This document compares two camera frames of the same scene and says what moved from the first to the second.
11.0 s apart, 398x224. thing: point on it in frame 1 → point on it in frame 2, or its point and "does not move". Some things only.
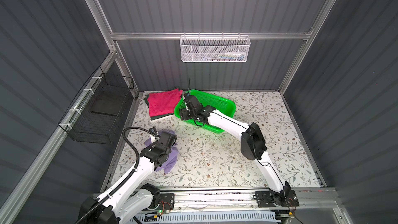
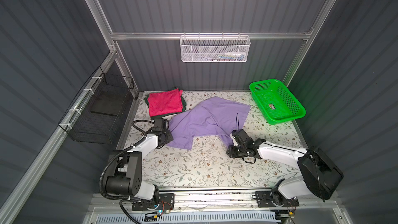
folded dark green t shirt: [146, 98] does not move
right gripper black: [183, 114] → [230, 151]
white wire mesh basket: [214, 48] does not move
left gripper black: [151, 148] → [169, 137]
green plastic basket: [225, 107] → [275, 101]
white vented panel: [204, 217] does not move
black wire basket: [95, 115] does not move
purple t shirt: [170, 165] → [214, 116]
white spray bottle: [235, 53] does not move
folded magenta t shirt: [164, 102] does not move
